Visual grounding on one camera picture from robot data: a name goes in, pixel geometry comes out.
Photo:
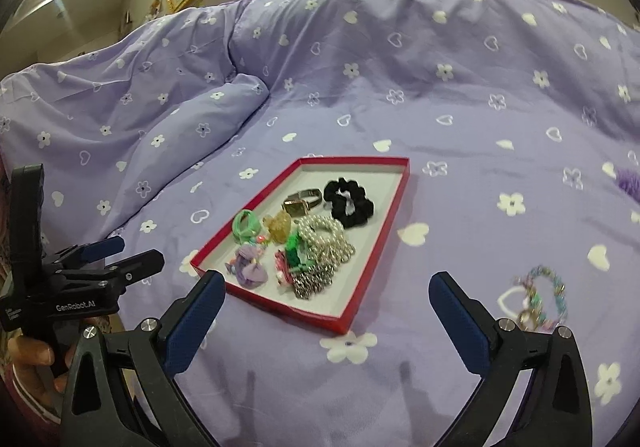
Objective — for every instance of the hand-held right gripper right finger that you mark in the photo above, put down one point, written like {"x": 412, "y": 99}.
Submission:
{"x": 460, "y": 327}

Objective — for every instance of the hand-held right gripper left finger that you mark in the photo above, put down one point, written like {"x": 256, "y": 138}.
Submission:
{"x": 195, "y": 324}

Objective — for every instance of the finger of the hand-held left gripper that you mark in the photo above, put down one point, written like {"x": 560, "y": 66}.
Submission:
{"x": 100, "y": 248}
{"x": 135, "y": 266}

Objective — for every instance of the pink hair clip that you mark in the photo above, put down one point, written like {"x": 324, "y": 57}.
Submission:
{"x": 282, "y": 272}

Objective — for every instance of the red shallow box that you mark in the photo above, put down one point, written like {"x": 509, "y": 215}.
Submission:
{"x": 370, "y": 237}

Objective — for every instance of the yellow hair claw clip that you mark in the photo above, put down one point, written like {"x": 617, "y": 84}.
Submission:
{"x": 277, "y": 226}

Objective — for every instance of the black scrunchie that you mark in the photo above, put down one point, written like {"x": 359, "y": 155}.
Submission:
{"x": 361, "y": 209}

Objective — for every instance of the gold square wristwatch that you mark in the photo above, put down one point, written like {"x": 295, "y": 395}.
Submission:
{"x": 296, "y": 207}

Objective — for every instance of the person's left hand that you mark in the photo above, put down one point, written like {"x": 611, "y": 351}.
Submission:
{"x": 30, "y": 362}

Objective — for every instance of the purple printed blanket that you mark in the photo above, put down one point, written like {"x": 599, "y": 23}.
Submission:
{"x": 400, "y": 77}

